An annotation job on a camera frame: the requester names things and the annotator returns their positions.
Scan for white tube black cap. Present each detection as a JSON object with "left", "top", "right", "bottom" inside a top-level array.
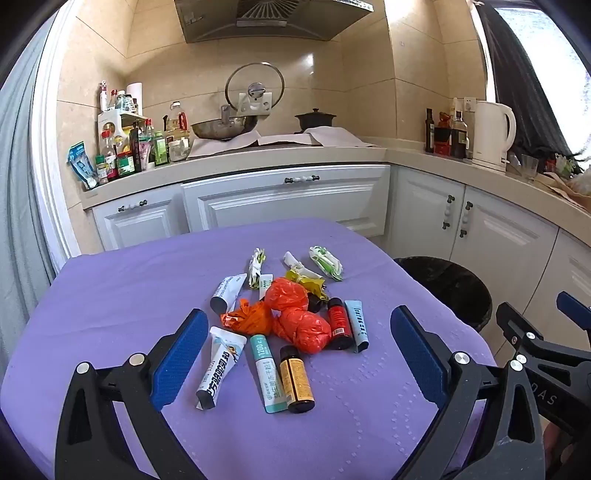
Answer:
[{"left": 195, "top": 327, "right": 247, "bottom": 411}]

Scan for amber bottle yellow label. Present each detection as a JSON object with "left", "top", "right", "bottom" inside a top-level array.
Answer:
[{"left": 279, "top": 345, "right": 315, "bottom": 414}]

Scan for green white wrapper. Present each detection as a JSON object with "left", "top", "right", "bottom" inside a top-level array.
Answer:
[{"left": 248, "top": 248, "right": 267, "bottom": 289}]

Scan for black pot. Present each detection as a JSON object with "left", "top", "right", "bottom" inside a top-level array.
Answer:
[{"left": 295, "top": 108, "right": 337, "bottom": 134}]

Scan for light blue tube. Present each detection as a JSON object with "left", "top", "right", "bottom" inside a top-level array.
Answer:
[{"left": 345, "top": 300, "right": 370, "bottom": 354}]

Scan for white door frame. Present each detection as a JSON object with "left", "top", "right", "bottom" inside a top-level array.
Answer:
[{"left": 44, "top": 9, "right": 86, "bottom": 259}]

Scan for small red bottle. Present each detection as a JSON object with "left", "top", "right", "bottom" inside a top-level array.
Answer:
[{"left": 327, "top": 298, "right": 354, "bottom": 350}]

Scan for steel range hood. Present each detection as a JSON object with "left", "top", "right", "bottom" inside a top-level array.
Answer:
[{"left": 174, "top": 0, "right": 374, "bottom": 44}]

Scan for teal white tube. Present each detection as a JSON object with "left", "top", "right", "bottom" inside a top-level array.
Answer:
[{"left": 249, "top": 335, "right": 288, "bottom": 414}]

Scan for red packaged bottle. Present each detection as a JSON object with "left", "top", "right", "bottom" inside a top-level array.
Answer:
[{"left": 434, "top": 112, "right": 452, "bottom": 156}]

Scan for cluster of condiment bottles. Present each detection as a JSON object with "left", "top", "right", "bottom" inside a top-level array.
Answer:
[{"left": 95, "top": 80, "right": 169, "bottom": 185}]

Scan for dark soy sauce bottle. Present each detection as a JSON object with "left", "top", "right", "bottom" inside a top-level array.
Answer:
[{"left": 450, "top": 111, "right": 469, "bottom": 160}]

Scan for white cloth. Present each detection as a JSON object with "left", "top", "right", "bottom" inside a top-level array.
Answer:
[
  {"left": 302, "top": 126, "right": 377, "bottom": 148},
  {"left": 187, "top": 130, "right": 262, "bottom": 160}
]

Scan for paper towel roll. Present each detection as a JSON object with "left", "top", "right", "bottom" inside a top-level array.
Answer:
[{"left": 126, "top": 82, "right": 144, "bottom": 114}]

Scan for crumpled plastic bags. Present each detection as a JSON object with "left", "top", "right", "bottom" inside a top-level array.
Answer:
[{"left": 540, "top": 152, "right": 591, "bottom": 208}]

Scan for green white wipes packet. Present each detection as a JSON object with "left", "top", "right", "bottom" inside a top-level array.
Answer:
[{"left": 309, "top": 246, "right": 345, "bottom": 281}]

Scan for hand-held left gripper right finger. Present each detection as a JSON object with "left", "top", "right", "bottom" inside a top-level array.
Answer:
[{"left": 390, "top": 305, "right": 548, "bottom": 480}]

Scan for white electric kettle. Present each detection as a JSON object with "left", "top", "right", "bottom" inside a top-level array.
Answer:
[{"left": 471, "top": 100, "right": 517, "bottom": 172}]

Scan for dark curtain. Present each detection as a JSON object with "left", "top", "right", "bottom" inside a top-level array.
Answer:
[{"left": 475, "top": 4, "right": 575, "bottom": 158}]

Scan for black trash bin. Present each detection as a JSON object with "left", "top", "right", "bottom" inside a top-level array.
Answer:
[{"left": 393, "top": 257, "right": 492, "bottom": 333}]

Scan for purple tablecloth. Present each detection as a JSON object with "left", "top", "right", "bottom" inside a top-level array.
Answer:
[{"left": 2, "top": 217, "right": 497, "bottom": 480}]

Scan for large cooking oil bottle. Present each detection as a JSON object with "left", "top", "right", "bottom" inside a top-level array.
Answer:
[{"left": 164, "top": 102, "right": 191, "bottom": 162}]

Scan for silver white wrapper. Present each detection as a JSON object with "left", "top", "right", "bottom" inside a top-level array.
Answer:
[{"left": 283, "top": 251, "right": 324, "bottom": 280}]

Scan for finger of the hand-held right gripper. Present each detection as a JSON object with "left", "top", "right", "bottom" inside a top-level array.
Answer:
[
  {"left": 556, "top": 291, "right": 591, "bottom": 330},
  {"left": 496, "top": 302, "right": 591, "bottom": 370}
]

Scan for blue white packet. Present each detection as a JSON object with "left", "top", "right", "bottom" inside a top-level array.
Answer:
[{"left": 68, "top": 141, "right": 100, "bottom": 191}]

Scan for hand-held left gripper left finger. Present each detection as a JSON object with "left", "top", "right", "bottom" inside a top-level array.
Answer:
[{"left": 54, "top": 308, "right": 209, "bottom": 480}]

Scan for window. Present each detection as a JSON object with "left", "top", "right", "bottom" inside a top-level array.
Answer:
[{"left": 496, "top": 7, "right": 591, "bottom": 153}]

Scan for white tube blue print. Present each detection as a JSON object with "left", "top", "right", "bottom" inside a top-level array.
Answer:
[{"left": 210, "top": 274, "right": 248, "bottom": 313}]

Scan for steel wok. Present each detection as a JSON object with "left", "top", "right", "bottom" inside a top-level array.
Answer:
[{"left": 191, "top": 105, "right": 259, "bottom": 140}]

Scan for orange plastic bag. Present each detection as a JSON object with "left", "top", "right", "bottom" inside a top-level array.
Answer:
[
  {"left": 259, "top": 278, "right": 309, "bottom": 315},
  {"left": 221, "top": 299, "right": 274, "bottom": 335},
  {"left": 272, "top": 308, "right": 332, "bottom": 355}
]

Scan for white kitchen cabinet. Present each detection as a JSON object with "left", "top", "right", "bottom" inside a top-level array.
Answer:
[{"left": 82, "top": 147, "right": 591, "bottom": 365}]

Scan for glass pot lid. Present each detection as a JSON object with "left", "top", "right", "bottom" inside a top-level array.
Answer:
[{"left": 225, "top": 62, "right": 286, "bottom": 116}]

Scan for white spice rack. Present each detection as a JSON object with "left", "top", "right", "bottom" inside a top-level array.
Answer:
[{"left": 97, "top": 108, "right": 141, "bottom": 139}]

